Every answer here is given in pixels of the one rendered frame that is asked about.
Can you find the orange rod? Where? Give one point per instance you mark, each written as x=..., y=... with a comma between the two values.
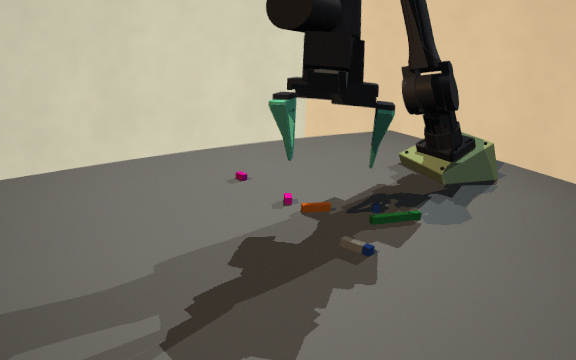
x=315, y=207

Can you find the green rod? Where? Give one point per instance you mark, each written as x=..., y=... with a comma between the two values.
x=394, y=217

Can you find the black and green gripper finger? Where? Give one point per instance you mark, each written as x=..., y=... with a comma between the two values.
x=383, y=120
x=284, y=113

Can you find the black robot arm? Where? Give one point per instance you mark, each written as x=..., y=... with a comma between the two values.
x=327, y=56

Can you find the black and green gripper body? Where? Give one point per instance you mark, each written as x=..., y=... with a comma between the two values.
x=362, y=95

